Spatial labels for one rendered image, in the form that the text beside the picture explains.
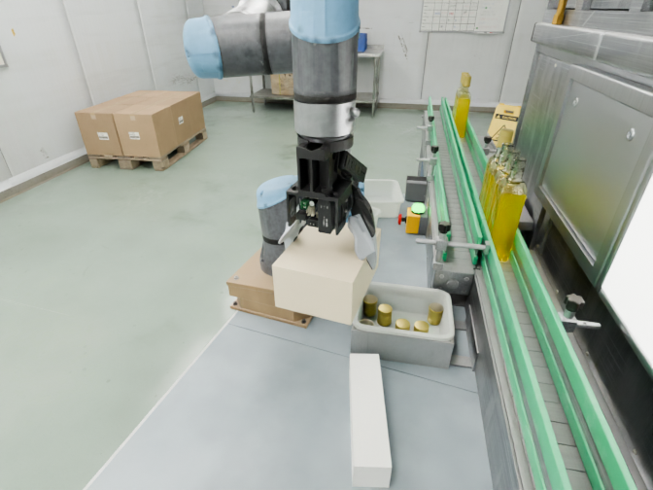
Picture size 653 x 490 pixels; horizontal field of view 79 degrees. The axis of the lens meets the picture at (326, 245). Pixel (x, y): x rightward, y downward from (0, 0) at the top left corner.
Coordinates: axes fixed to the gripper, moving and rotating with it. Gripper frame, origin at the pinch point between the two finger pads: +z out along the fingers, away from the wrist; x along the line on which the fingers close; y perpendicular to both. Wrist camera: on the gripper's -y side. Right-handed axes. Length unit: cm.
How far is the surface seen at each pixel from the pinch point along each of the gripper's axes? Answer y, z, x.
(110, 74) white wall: -319, 36, -381
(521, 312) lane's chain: -25.9, 22.6, 34.1
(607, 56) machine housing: -55, -24, 41
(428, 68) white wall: -628, 56, -65
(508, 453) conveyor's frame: 7.1, 24.0, 31.2
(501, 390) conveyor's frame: -3.2, 22.5, 30.0
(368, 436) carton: 8.4, 29.2, 10.0
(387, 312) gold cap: -23.6, 29.2, 5.9
